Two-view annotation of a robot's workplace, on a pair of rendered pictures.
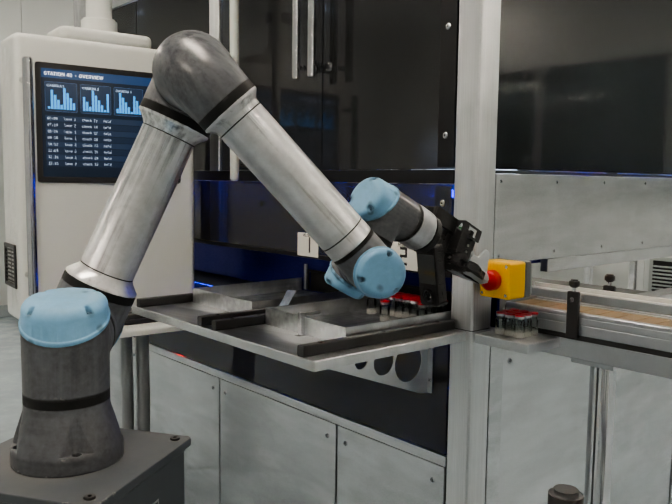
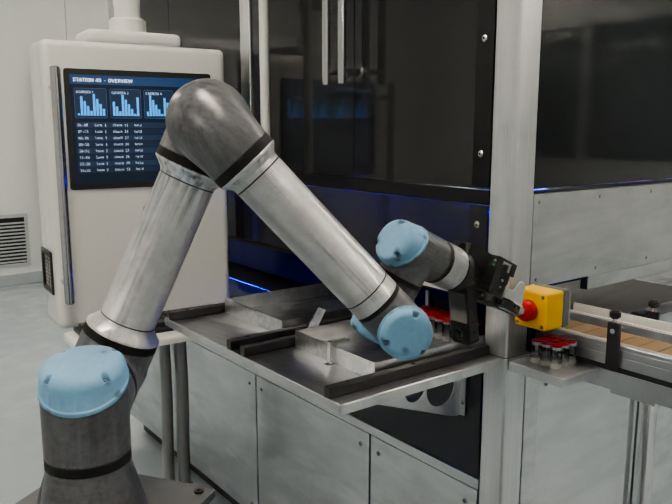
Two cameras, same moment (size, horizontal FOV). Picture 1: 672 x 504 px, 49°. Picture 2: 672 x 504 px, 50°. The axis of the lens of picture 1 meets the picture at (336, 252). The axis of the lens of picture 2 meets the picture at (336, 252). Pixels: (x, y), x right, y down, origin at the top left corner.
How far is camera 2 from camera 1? 17 cm
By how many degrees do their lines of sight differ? 6
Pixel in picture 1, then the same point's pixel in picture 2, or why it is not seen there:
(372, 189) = (399, 234)
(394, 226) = (423, 271)
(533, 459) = (569, 478)
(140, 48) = (169, 48)
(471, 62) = (508, 79)
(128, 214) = (147, 266)
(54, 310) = (70, 380)
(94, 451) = not seen: outside the picture
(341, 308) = not seen: hidden behind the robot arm
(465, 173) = (501, 195)
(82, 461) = not seen: outside the picture
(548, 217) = (589, 233)
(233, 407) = (269, 404)
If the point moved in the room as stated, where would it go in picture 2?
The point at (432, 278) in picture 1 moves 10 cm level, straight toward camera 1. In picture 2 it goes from (464, 317) to (462, 333)
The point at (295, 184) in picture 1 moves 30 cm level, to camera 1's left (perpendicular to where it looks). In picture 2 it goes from (315, 244) to (95, 242)
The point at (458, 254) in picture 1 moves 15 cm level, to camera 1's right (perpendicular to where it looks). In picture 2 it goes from (491, 291) to (581, 292)
